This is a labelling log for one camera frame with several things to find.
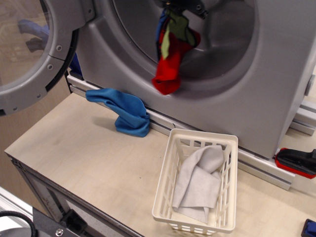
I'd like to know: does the black braided cable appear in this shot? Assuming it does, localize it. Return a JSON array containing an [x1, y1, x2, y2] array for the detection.
[[0, 210, 38, 237]]

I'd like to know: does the green cloth with black trim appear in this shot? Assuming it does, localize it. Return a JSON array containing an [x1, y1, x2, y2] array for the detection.
[[157, 8, 198, 59]]

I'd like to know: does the black metal bracket plate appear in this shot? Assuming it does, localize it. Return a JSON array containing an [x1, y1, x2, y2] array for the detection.
[[33, 207, 88, 237]]

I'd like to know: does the grey felt cloth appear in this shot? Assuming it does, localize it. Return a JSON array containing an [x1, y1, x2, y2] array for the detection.
[[172, 145, 224, 223]]

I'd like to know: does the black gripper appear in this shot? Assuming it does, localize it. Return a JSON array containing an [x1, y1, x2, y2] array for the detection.
[[158, 0, 207, 19]]

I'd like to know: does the aluminium table frame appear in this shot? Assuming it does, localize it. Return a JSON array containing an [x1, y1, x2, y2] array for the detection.
[[10, 157, 141, 237]]

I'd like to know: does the white plastic laundry basket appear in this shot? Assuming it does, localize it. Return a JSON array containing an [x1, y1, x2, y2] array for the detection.
[[152, 129, 238, 235]]

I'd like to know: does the red cloth with black trim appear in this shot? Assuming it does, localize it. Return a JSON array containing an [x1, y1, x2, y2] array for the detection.
[[152, 33, 194, 95]]

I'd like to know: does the blue black clamp corner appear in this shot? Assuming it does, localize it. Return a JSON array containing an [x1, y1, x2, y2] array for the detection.
[[301, 219, 316, 237]]

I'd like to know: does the light blue cloth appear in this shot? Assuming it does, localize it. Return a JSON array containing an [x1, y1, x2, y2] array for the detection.
[[155, 9, 167, 42]]

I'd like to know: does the blue folded cloth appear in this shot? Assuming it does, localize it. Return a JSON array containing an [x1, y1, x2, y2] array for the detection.
[[85, 88, 150, 137]]

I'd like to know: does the round grey machine door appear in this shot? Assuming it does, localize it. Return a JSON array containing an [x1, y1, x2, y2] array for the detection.
[[0, 0, 95, 116]]

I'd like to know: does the grey toy washing machine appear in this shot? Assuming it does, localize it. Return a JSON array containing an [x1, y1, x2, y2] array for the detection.
[[77, 0, 316, 158]]

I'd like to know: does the blue clamp behind door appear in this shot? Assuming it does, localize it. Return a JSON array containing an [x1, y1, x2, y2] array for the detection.
[[18, 19, 83, 77]]

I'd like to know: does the red and black clamp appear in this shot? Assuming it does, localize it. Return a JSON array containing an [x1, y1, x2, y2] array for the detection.
[[275, 148, 316, 179]]

